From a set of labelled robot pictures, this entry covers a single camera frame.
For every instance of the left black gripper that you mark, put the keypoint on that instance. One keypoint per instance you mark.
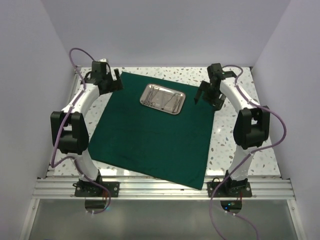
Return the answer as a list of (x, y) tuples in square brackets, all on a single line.
[(116, 85)]

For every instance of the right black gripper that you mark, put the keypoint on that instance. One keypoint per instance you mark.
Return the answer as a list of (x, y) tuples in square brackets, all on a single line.
[(217, 103)]

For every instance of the dark green surgical cloth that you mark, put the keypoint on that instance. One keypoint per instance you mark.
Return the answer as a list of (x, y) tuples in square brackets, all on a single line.
[(141, 139)]

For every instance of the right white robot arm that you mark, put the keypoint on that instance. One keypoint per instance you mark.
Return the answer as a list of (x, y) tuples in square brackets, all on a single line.
[(252, 124)]

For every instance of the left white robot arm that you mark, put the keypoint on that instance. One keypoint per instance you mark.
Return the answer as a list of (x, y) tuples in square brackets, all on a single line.
[(70, 136)]

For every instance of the steel surgical scissors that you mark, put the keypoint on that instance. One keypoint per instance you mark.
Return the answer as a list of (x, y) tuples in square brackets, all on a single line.
[(147, 97)]

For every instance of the stainless steel tray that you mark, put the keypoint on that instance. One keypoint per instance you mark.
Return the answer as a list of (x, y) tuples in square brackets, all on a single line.
[(168, 91)]

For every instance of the steel tweezers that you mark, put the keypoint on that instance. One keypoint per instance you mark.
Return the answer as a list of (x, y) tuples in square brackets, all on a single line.
[(159, 97)]

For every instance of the steel forceps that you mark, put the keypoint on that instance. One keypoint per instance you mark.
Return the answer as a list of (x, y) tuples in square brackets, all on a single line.
[(170, 102)]

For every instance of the aluminium left side rail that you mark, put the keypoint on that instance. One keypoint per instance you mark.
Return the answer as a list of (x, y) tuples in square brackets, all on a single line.
[(72, 91)]

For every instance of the aluminium rail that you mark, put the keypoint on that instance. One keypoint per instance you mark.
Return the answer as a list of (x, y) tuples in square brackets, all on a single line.
[(72, 91), (145, 188)]

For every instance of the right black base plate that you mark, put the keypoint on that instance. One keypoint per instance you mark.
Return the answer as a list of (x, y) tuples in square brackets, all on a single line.
[(229, 189)]

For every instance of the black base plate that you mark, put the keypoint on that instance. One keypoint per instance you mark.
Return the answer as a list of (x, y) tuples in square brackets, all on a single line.
[(229, 189), (87, 189)]

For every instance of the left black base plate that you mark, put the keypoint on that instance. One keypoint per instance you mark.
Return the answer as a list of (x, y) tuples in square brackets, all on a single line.
[(87, 189)]

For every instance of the aluminium front rail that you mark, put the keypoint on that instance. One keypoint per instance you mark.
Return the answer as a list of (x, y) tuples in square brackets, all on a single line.
[(145, 188)]

